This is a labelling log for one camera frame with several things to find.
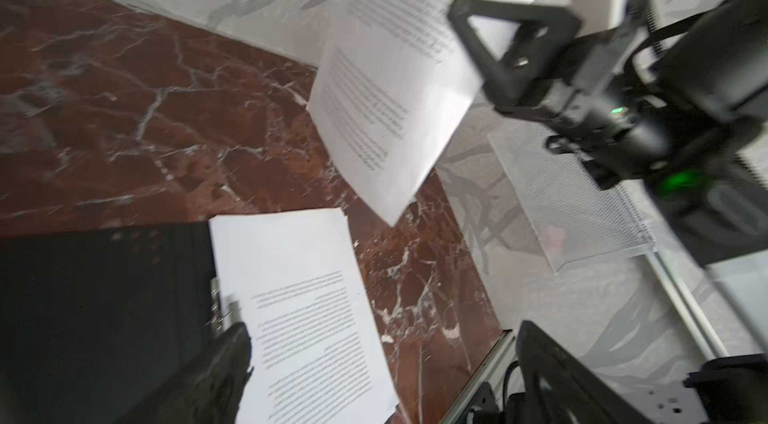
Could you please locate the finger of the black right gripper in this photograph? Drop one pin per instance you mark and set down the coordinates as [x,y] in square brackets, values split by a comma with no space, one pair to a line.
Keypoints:
[504,46]

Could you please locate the metal folder clip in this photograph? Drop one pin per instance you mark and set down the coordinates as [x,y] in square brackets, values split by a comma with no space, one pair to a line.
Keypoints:
[224,310]

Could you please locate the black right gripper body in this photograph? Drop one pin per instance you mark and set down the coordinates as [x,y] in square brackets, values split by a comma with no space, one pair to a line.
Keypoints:
[674,111]

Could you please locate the pink object in basket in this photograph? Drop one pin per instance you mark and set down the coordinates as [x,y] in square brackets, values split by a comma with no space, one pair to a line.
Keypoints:
[553,239]

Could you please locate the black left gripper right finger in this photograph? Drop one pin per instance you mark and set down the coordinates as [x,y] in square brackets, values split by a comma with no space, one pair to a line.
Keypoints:
[560,389]

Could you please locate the aluminium front rail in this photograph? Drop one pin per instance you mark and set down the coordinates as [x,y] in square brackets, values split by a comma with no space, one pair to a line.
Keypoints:
[483,392]

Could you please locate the white wire mesh basket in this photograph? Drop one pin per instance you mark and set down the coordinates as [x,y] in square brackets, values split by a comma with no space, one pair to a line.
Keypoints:
[602,226]

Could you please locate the white printed paper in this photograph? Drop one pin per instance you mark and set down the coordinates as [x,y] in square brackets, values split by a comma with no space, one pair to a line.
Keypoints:
[316,351]

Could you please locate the aluminium cage frame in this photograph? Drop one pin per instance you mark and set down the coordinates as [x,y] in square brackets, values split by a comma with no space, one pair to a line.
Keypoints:
[741,282]

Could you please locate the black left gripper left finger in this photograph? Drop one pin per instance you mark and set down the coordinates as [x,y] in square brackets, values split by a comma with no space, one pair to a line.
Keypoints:
[209,389]

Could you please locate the blue and black file folder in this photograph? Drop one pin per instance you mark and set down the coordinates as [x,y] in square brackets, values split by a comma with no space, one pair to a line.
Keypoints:
[92,322]

